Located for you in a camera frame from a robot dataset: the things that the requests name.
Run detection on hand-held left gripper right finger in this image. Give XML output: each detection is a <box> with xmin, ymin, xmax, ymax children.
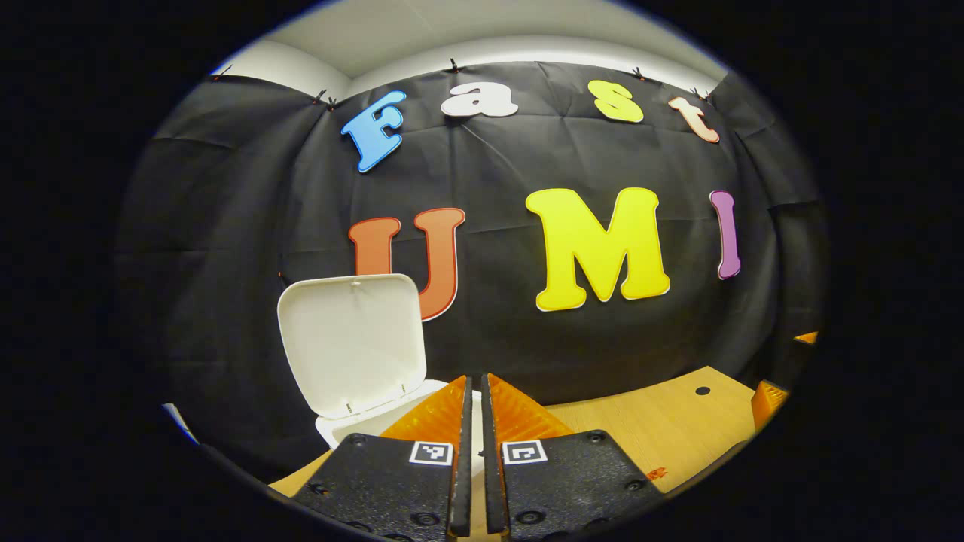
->
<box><xmin>480</xmin><ymin>373</ymin><xmax>668</xmax><ymax>542</ymax></box>

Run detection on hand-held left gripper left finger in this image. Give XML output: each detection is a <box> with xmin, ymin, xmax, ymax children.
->
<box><xmin>290</xmin><ymin>374</ymin><xmax>474</xmax><ymax>542</ymax></box>

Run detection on white desktop garbage bin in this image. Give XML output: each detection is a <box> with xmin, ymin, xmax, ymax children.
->
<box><xmin>276</xmin><ymin>273</ymin><xmax>483</xmax><ymax>452</ymax></box>

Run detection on wooden desktop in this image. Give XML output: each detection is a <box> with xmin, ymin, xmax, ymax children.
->
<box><xmin>267</xmin><ymin>365</ymin><xmax>758</xmax><ymax>542</ymax></box>

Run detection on black backdrop cloth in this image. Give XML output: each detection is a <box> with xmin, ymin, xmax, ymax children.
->
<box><xmin>113</xmin><ymin>60</ymin><xmax>829</xmax><ymax>483</ymax></box>

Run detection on white paper sheet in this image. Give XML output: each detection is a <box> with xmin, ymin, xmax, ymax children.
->
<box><xmin>162</xmin><ymin>403</ymin><xmax>200</xmax><ymax>446</ymax></box>

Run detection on row of black cloth clips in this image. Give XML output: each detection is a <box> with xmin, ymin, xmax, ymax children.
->
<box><xmin>215</xmin><ymin>57</ymin><xmax>712</xmax><ymax>112</ymax></box>

